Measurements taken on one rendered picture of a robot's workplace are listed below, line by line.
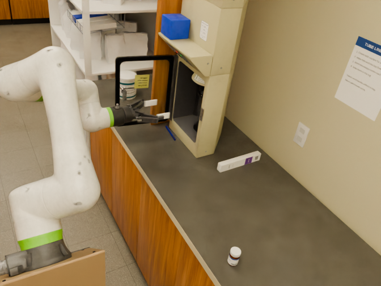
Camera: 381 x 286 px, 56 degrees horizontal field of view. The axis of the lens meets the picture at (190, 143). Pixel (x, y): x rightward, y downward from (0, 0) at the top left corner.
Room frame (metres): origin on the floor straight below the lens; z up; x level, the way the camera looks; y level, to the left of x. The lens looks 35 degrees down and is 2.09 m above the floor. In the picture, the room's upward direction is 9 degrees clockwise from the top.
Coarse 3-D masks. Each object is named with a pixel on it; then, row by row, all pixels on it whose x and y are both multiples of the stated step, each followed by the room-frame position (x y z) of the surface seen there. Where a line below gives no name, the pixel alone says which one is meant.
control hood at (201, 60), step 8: (160, 32) 1.71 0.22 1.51; (168, 40) 1.63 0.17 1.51; (176, 40) 1.63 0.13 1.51; (184, 40) 1.65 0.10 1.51; (176, 48) 1.56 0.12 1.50; (184, 48) 1.55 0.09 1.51; (192, 48) 1.56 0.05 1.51; (200, 48) 1.58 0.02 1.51; (184, 56) 1.53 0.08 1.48; (192, 56) 1.47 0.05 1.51; (200, 56) 1.48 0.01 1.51; (208, 56) 1.50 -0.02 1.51; (192, 64) 1.52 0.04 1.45; (200, 64) 1.48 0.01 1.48; (208, 64) 1.50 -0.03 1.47; (200, 72) 1.51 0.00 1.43; (208, 72) 1.51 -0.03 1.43
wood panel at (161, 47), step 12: (168, 0) 1.79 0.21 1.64; (180, 0) 1.83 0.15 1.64; (156, 12) 1.79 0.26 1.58; (168, 12) 1.80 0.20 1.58; (180, 12) 1.84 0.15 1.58; (156, 24) 1.78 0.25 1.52; (156, 36) 1.78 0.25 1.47; (156, 48) 1.77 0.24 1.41; (168, 48) 1.81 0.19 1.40; (168, 120) 1.83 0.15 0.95
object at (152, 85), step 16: (128, 64) 1.65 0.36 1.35; (144, 64) 1.69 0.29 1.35; (160, 64) 1.73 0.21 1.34; (128, 80) 1.65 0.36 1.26; (144, 80) 1.69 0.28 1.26; (160, 80) 1.73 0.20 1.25; (128, 96) 1.65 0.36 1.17; (144, 96) 1.69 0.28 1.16; (160, 96) 1.73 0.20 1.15; (144, 112) 1.69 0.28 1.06; (160, 112) 1.74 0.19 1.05
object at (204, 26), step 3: (201, 21) 1.62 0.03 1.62; (201, 24) 1.62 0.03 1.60; (204, 24) 1.60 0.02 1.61; (207, 24) 1.58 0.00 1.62; (201, 27) 1.62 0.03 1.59; (204, 27) 1.60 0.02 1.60; (207, 27) 1.58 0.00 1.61; (201, 30) 1.61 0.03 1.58; (204, 30) 1.60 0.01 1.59; (207, 30) 1.58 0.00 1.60; (201, 33) 1.61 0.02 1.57; (204, 33) 1.59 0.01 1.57; (207, 33) 1.57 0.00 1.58; (201, 36) 1.61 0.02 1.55; (204, 36) 1.59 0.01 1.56; (204, 39) 1.59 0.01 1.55
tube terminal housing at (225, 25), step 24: (192, 0) 1.70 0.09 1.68; (192, 24) 1.68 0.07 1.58; (216, 24) 1.53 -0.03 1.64; (240, 24) 1.63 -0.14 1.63; (216, 48) 1.52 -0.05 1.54; (216, 72) 1.53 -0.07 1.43; (216, 96) 1.55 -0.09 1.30; (216, 120) 1.56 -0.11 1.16; (192, 144) 1.56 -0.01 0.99; (216, 144) 1.62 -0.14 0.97
